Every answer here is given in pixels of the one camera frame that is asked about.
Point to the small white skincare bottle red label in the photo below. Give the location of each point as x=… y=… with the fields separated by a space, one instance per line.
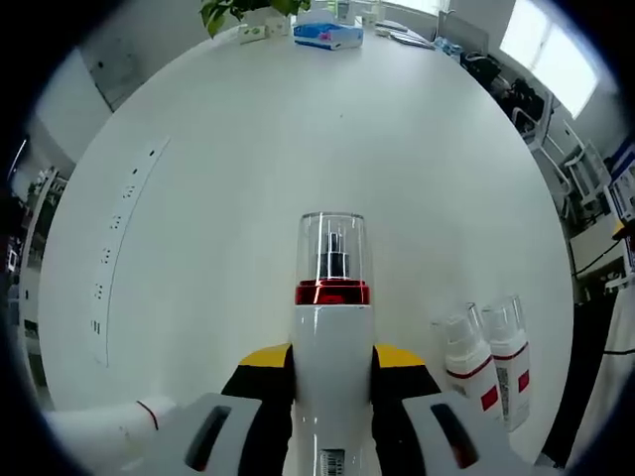
x=516 y=367
x=469 y=372

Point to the stack of papers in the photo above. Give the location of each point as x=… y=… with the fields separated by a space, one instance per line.
x=404 y=34

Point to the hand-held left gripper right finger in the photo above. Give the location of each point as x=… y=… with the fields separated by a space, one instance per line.
x=431 y=431

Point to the small white box green print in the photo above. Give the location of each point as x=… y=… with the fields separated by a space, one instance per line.
x=252 y=34

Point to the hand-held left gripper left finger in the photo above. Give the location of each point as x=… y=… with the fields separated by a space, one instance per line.
x=233 y=426

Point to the bright window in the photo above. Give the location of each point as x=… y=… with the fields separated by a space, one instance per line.
x=550 y=54

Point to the green potted plant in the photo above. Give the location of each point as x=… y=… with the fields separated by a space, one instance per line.
x=233 y=7

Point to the blue tissue box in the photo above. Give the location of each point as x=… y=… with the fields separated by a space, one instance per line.
x=327 y=35

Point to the blue and white box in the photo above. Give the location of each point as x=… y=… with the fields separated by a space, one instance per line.
x=622 y=188

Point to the black bag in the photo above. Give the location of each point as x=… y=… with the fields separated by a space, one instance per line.
x=523 y=104
x=481 y=64

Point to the white power strip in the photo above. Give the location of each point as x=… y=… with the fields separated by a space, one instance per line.
x=130 y=193

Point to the metal shelf rack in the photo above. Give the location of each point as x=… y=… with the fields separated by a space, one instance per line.
x=42 y=218

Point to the white chair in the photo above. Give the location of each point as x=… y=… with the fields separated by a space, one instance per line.
x=533 y=121
x=580 y=168

